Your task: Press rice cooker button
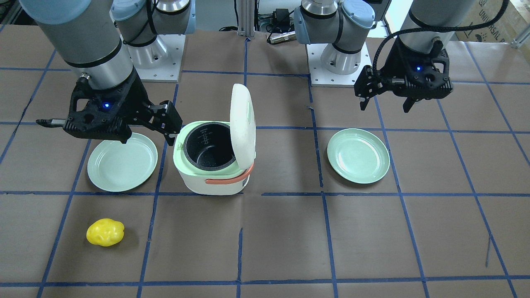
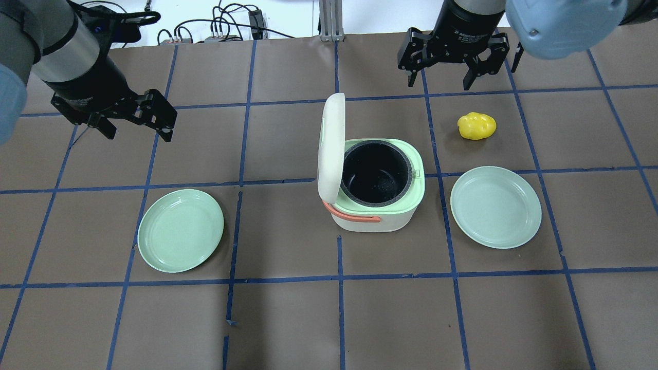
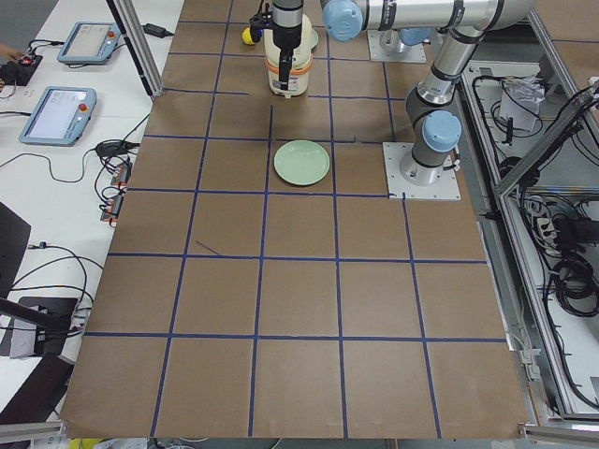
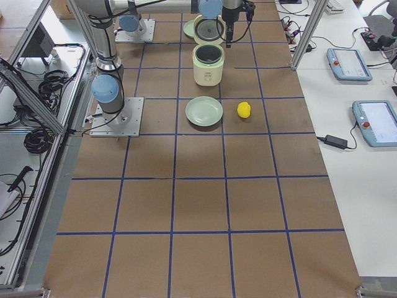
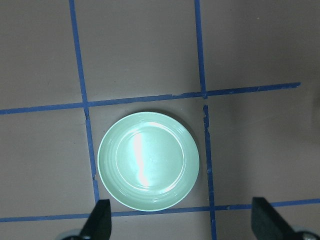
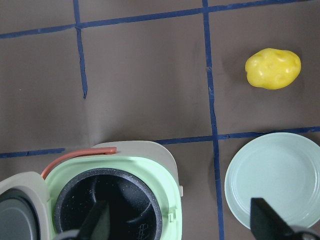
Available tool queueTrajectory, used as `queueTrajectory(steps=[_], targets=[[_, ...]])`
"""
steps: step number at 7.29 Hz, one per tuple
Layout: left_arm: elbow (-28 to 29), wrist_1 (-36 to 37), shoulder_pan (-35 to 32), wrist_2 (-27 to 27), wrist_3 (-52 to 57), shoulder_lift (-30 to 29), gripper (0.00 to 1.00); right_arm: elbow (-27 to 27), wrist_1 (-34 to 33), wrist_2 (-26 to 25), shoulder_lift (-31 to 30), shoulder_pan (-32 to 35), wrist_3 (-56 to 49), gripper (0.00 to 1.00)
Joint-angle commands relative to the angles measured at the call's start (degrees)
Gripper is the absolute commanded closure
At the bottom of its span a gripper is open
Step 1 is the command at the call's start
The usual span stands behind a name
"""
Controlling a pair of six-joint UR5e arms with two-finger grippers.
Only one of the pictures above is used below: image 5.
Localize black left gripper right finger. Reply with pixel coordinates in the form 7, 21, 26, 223
251, 197, 300, 240

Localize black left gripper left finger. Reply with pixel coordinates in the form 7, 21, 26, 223
79, 199, 112, 240

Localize green plate on right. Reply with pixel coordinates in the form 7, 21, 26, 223
97, 111, 200, 212

